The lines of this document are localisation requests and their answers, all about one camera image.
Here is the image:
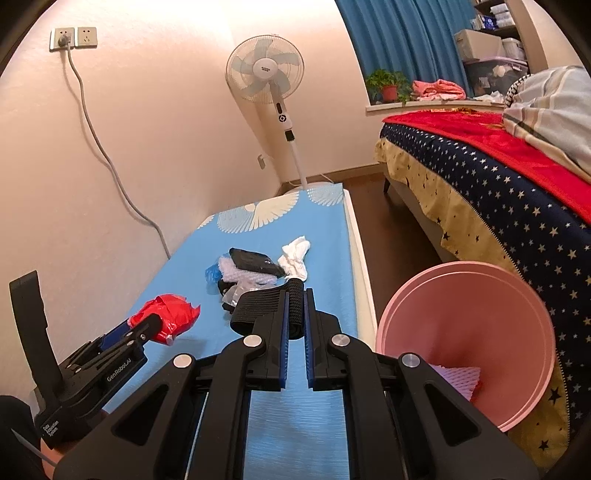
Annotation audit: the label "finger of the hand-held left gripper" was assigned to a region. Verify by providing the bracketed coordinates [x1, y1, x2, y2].
[98, 320, 137, 352]
[111, 314, 163, 365]

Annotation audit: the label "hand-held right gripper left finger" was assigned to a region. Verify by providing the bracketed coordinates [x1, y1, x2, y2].
[52, 288, 291, 480]

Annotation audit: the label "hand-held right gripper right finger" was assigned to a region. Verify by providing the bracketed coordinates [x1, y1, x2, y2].
[302, 288, 541, 480]

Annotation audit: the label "black elastic band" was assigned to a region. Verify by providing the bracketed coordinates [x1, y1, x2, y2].
[230, 281, 306, 341]

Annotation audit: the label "red plastic bag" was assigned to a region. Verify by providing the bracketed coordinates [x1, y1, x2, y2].
[128, 294, 201, 346]

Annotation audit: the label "white foam net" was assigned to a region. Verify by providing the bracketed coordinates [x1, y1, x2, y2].
[217, 256, 278, 289]

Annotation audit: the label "purple foam net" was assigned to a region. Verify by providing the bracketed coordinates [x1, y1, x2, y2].
[427, 362, 482, 402]

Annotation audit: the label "pink plastic bin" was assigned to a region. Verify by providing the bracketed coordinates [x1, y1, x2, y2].
[376, 261, 557, 433]

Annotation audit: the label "clear plastic wrapper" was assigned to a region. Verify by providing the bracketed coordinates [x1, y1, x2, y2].
[219, 281, 252, 313]

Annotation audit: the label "white low table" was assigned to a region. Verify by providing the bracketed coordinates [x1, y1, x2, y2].
[342, 185, 382, 356]

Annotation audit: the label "blue printed table mat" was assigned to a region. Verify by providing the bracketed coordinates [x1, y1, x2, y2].
[95, 191, 360, 480]

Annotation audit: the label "white sock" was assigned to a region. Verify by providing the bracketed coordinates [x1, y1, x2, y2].
[278, 235, 312, 281]

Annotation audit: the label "black sock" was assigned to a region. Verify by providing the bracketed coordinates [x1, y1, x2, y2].
[228, 247, 286, 278]

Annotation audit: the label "white window sill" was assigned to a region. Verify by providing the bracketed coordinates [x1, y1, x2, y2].
[366, 102, 504, 116]

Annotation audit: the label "potted green plant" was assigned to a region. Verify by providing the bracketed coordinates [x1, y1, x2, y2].
[365, 69, 413, 104]

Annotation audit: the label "red blanket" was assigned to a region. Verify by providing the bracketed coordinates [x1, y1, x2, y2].
[382, 108, 591, 204]

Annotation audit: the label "pink folded clothes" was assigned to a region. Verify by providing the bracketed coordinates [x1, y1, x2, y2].
[411, 79, 467, 101]

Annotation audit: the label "blue curtain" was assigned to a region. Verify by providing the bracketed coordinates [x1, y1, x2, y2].
[335, 0, 478, 100]

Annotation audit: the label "clear plastic storage bin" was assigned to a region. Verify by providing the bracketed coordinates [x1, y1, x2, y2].
[462, 58, 529, 97]

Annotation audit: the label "striped grey quilt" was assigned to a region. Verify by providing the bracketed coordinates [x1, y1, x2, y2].
[502, 65, 591, 174]

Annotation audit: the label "white storage box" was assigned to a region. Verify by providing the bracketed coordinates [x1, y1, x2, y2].
[453, 28, 504, 63]

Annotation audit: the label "wooden shelf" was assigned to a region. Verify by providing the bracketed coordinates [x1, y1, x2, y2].
[473, 0, 529, 61]

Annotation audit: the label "grey wall cable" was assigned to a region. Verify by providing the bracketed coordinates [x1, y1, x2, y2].
[58, 39, 172, 259]

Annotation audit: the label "white pedestal fan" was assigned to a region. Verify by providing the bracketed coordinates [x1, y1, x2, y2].
[225, 33, 342, 197]

